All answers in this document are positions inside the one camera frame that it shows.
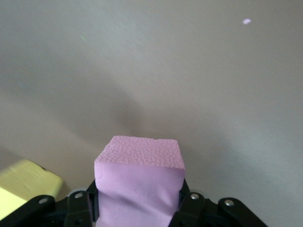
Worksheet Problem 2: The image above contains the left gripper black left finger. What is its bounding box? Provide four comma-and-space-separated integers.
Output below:
0, 181, 100, 227

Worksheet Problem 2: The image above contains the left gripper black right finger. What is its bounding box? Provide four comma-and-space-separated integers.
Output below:
169, 178, 269, 227

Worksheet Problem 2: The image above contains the pink foam block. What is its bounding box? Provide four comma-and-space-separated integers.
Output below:
94, 135, 186, 227

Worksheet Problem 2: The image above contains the yellow foam block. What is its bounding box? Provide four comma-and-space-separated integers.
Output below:
0, 158, 64, 218

